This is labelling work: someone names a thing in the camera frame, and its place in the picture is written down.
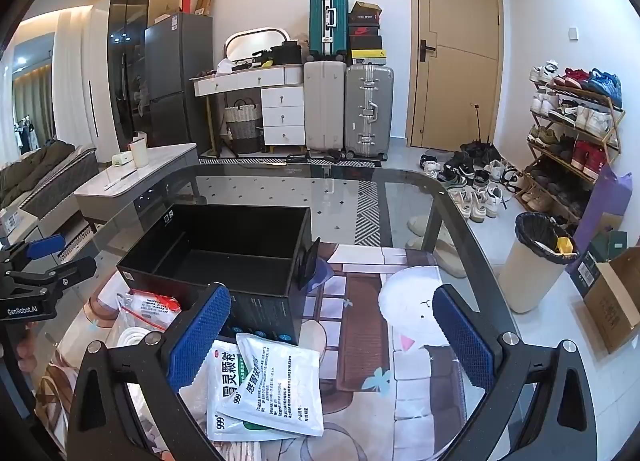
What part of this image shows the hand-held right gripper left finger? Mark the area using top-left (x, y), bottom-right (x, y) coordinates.
top-left (67, 283), bottom-right (233, 461)

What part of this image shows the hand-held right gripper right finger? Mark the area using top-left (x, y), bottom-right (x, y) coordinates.
top-left (432, 285), bottom-right (596, 461)

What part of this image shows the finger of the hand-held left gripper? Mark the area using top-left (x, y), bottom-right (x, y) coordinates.
top-left (5, 256), bottom-right (97, 299)
top-left (0, 233), bottom-right (67, 272)

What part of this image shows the black cardboard box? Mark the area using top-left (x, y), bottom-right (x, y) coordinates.
top-left (116, 204), bottom-right (322, 347)

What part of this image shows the clear bag with red print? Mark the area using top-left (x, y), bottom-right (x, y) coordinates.
top-left (117, 288), bottom-right (183, 332)

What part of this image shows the white green medicine packet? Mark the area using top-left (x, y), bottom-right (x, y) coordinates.
top-left (206, 338), bottom-right (301, 442)
top-left (215, 332), bottom-right (325, 438)

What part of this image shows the bed with dark blanket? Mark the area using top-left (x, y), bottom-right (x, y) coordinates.
top-left (0, 138), bottom-right (98, 222)

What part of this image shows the beige trash bin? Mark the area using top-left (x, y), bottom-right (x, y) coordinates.
top-left (498, 212), bottom-right (578, 314)

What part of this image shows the printed cartoon mat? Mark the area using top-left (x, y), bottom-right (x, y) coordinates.
top-left (30, 241), bottom-right (506, 461)

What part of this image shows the grey white low cabinet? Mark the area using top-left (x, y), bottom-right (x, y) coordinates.
top-left (74, 142), bottom-right (201, 222)

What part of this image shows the cream cylinder cup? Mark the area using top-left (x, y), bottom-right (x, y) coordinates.
top-left (129, 134), bottom-right (149, 168)

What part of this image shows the brown cardboard box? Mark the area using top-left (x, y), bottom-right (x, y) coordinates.
top-left (582, 246), bottom-right (640, 354)

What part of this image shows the pile of shoes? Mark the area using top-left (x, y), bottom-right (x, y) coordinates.
top-left (419, 141), bottom-right (526, 222)

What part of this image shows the black white patterned rug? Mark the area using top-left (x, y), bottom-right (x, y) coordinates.
top-left (199, 156), bottom-right (381, 247)

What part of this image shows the white wardrobe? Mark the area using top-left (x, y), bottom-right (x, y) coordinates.
top-left (52, 0), bottom-right (111, 162)

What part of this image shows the dark green box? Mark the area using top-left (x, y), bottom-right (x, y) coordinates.
top-left (572, 228), bottom-right (628, 298)

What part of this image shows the black umbrella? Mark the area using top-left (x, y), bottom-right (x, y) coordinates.
top-left (460, 104), bottom-right (501, 162)

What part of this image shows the purple bag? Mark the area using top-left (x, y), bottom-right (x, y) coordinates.
top-left (565, 164), bottom-right (633, 287)

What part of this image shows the black hair tool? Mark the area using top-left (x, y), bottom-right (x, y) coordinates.
top-left (287, 151), bottom-right (341, 164)

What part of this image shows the woven basket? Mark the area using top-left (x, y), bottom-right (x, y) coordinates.
top-left (223, 97), bottom-right (263, 154)

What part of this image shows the grey fridge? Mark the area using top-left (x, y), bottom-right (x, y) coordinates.
top-left (145, 12), bottom-right (213, 154)

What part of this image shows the shoe rack with shoes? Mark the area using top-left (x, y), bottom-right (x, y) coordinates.
top-left (515, 58), bottom-right (626, 237)

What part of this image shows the silver suitcase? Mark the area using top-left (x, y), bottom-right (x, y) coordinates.
top-left (344, 65), bottom-right (395, 161)

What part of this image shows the white vanity desk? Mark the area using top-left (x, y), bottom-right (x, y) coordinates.
top-left (194, 64), bottom-right (306, 159)

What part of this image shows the beige suitcase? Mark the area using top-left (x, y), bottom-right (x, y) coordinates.
top-left (303, 61), bottom-right (347, 153)

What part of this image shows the tan wooden door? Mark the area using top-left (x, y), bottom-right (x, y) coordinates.
top-left (409, 0), bottom-right (503, 149)

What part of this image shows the oval mirror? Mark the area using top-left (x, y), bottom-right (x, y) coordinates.
top-left (223, 27), bottom-right (292, 67)

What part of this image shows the teal suitcase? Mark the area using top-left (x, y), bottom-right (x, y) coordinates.
top-left (309, 0), bottom-right (349, 62)

